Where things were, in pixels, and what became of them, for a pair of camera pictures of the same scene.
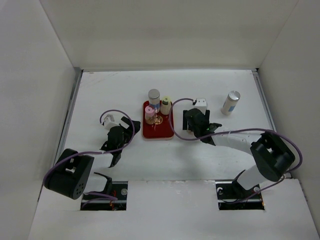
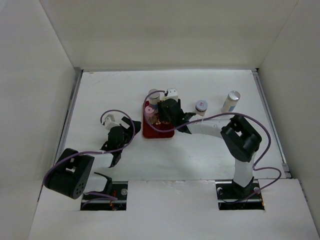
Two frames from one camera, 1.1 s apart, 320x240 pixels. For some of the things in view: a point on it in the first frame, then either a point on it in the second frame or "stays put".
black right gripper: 185,121 -> 162,116
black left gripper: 137,125 stays put
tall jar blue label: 154,98 stays put
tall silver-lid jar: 230,102 stays put
